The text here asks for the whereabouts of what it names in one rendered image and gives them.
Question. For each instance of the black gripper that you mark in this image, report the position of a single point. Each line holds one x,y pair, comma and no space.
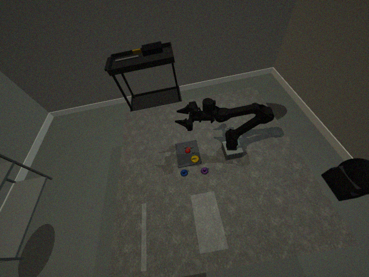
189,123

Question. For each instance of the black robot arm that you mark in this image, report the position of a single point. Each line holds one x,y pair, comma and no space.
211,113

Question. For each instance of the yellow gear with black stripe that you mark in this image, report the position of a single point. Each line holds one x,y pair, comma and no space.
194,160

